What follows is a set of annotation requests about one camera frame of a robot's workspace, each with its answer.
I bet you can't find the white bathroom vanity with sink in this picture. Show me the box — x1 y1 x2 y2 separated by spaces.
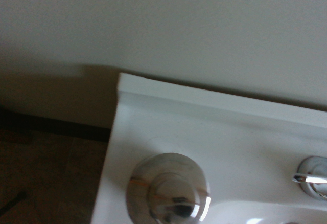
91 72 327 224

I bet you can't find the dark sanitizer dispenser chrome pump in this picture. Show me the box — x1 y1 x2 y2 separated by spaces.
126 152 212 224

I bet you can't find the chrome sink faucet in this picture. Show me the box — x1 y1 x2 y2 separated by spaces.
292 155 327 200

